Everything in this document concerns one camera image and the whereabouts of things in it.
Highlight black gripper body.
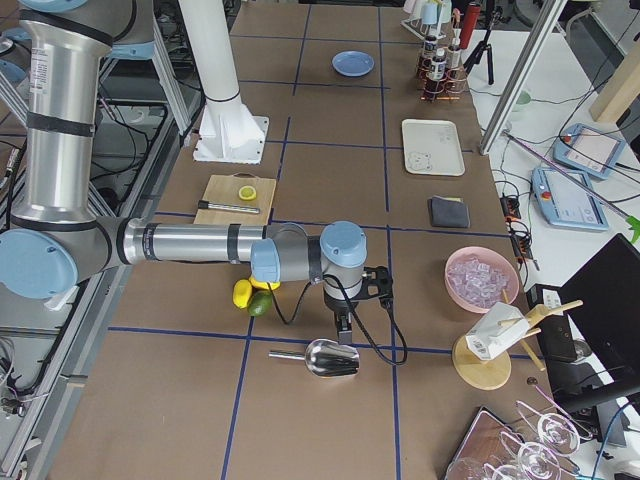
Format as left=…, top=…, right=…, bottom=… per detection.
left=324, top=293, right=358, bottom=332

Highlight blue plate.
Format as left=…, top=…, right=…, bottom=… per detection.
left=331, top=50, right=375, bottom=78

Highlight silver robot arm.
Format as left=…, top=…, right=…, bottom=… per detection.
left=1, top=1, right=367, bottom=344

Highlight steel ice scoop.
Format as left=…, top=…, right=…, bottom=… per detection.
left=269, top=339, right=360, bottom=378

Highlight yellow lemon back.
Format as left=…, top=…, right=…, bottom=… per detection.
left=249, top=276, right=281, bottom=291

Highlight yellow lemon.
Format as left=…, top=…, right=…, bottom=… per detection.
left=232, top=279, right=253, bottom=309
left=249, top=276, right=281, bottom=291

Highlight green lime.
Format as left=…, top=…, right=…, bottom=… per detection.
left=247, top=290, right=273, bottom=317

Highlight yellow lemon front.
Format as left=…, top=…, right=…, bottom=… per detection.
left=232, top=279, right=253, bottom=309

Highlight pink bowl of ice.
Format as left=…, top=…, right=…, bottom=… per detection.
left=444, top=246, right=520, bottom=313

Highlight round wooden stand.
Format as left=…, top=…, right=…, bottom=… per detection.
left=452, top=300, right=583, bottom=390

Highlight grey folded cloth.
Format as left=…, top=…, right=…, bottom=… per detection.
left=428, top=196, right=470, bottom=228

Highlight lemon half slice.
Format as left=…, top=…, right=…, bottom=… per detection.
left=238, top=185, right=258, bottom=201

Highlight white carton on stand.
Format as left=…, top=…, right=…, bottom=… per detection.
left=465, top=302, right=530, bottom=361

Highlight wooden cutting board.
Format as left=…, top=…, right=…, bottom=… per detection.
left=193, top=174, right=277, bottom=225

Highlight steel muddler black cap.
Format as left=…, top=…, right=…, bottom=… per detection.
left=197, top=200, right=261, bottom=215

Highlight cream bear tray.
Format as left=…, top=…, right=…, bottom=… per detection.
left=401, top=119, right=465, bottom=177

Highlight clear wine glass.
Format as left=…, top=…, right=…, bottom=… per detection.
left=516, top=400, right=593, bottom=457
left=499, top=430, right=578, bottom=479

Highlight black monitor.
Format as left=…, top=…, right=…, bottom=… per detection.
left=559, top=234, right=639, bottom=413

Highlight blue teach pendant near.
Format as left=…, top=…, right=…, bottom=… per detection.
left=531, top=167, right=609, bottom=231

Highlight blue teach pendant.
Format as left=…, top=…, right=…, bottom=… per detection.
left=553, top=123, right=626, bottom=180
left=531, top=167, right=609, bottom=231

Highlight tea bottle white cap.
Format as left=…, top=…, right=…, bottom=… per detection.
left=428, top=48, right=446, bottom=82

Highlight pale green bowl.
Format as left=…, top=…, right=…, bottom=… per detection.
left=512, top=90, right=532, bottom=114

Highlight blue teach pendant far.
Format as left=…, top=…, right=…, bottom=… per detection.
left=553, top=123, right=626, bottom=180

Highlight pastel cups on rack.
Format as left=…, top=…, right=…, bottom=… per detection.
left=403, top=0, right=452, bottom=26

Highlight red cylinder bottle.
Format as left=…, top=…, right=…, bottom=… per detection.
left=460, top=1, right=481, bottom=49

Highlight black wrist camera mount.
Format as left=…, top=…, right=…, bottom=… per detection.
left=357, top=266, right=393, bottom=302

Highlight white pedestal column base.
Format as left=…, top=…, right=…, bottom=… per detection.
left=179, top=0, right=269, bottom=164

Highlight copper wire bottle rack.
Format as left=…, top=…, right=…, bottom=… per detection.
left=416, top=49, right=467, bottom=102

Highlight black camera tripod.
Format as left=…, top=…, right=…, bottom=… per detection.
left=463, top=1, right=503, bottom=85

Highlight aluminium frame post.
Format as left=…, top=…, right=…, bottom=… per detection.
left=479, top=0, right=567, bottom=155

